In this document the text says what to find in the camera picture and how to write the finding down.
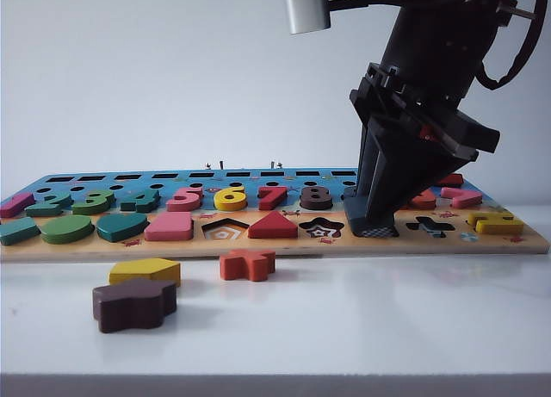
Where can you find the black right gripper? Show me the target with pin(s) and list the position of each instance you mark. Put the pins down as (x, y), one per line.
(439, 61)

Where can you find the dark blue square block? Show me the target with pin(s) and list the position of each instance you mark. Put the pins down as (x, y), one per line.
(354, 208)

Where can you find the orange number ten piece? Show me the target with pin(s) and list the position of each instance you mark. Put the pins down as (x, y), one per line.
(424, 200)

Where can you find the red minus sign piece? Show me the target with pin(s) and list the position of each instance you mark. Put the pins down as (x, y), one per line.
(452, 181)

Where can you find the brown number eight piece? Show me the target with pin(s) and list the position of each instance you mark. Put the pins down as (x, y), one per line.
(316, 203)

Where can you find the pink angle sign piece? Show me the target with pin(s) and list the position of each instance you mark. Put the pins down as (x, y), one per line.
(462, 198)

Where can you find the wooden number shape puzzle board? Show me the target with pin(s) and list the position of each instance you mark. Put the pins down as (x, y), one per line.
(301, 246)

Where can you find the red number seven piece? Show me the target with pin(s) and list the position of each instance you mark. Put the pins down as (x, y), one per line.
(271, 201)

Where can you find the red triangle block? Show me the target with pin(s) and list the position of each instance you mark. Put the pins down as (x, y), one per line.
(273, 229)

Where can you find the yellow equals sign piece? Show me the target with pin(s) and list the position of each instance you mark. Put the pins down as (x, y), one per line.
(495, 225)

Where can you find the yellow number six piece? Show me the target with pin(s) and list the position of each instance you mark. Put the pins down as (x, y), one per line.
(230, 203)

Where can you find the orange cross block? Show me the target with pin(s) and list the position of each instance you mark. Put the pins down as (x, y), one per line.
(245, 265)

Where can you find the pink number five piece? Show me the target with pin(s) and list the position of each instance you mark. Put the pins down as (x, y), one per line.
(183, 203)

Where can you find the pink trapezoid block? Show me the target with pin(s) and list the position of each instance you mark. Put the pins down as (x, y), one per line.
(168, 229)

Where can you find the teal number four piece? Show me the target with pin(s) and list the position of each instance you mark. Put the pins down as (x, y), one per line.
(140, 203)

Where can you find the yellow pentagon block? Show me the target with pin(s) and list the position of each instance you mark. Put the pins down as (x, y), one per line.
(142, 270)

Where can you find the teal heart block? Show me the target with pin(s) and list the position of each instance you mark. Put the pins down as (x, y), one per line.
(120, 229)

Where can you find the brown star block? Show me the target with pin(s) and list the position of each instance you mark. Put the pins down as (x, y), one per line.
(129, 306)

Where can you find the green number three piece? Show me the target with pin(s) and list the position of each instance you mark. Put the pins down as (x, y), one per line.
(92, 205)

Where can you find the green circle block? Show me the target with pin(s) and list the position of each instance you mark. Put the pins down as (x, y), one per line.
(66, 231)

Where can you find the teal number two piece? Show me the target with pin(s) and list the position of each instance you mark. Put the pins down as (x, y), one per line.
(51, 203)

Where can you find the pink number one piece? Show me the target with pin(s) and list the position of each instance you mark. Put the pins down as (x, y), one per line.
(15, 205)

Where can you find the teal rectangle block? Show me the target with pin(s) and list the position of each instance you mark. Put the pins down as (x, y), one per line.
(17, 233)

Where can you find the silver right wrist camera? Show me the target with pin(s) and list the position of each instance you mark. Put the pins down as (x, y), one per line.
(307, 9)

